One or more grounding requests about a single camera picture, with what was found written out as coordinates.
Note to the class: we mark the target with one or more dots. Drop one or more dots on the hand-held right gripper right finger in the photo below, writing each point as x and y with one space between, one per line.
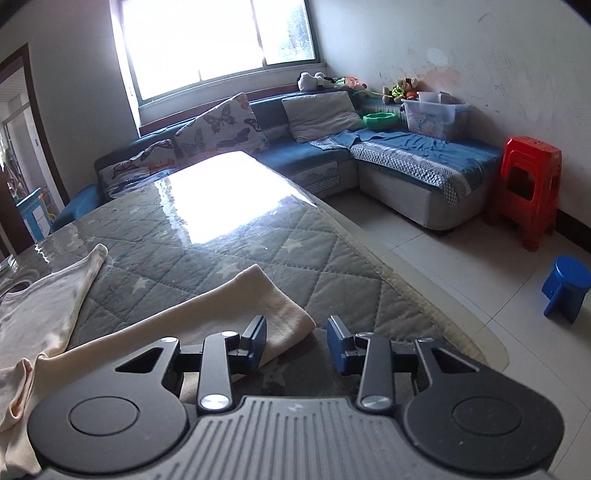
340 345

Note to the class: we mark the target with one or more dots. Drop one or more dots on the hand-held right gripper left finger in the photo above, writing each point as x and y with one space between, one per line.
258 345

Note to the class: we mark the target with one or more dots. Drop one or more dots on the cream garment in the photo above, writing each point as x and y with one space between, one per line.
138 337

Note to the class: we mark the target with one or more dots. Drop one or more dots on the blue corner sofa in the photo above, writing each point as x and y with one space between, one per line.
392 184

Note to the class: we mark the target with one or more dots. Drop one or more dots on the blue sofa blanket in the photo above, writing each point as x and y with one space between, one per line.
415 152

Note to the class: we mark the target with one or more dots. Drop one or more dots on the butterfly print cushion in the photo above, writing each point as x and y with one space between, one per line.
221 124
134 168

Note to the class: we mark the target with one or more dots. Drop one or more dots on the green plastic basin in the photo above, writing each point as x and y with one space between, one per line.
379 120

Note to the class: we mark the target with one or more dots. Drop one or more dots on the grey cushion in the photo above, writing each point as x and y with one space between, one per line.
321 115

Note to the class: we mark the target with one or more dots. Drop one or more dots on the small blue plastic stool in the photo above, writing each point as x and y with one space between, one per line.
568 286

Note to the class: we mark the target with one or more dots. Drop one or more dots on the red plastic stool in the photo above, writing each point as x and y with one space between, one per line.
531 194

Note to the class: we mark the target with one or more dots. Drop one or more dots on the clear plastic storage box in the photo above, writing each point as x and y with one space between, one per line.
434 117

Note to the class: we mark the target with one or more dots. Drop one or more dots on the blue toy kitchen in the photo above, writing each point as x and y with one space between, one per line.
33 214

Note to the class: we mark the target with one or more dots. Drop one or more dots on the orange green plush toy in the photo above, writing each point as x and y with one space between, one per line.
351 83

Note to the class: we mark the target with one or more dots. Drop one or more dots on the brown plush toys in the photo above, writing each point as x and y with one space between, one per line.
404 90

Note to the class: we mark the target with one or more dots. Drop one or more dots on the black white plush toy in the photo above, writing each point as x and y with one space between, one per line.
311 81

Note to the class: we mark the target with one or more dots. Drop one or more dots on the window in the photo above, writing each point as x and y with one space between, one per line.
207 41

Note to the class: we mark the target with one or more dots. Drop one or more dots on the dark wooden door frame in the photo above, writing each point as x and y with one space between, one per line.
41 129

